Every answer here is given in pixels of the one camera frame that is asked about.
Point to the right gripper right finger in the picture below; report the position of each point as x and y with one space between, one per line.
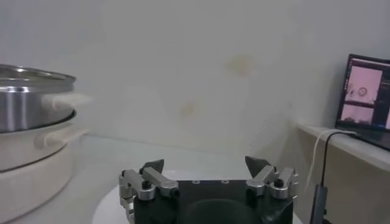
263 176

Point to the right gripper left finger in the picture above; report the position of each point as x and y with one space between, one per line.
152 179

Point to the stainless steel steamer basket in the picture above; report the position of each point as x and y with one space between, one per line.
18 109

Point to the white round plate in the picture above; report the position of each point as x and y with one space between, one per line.
106 210

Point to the cream electric cooker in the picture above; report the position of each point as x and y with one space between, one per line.
30 182

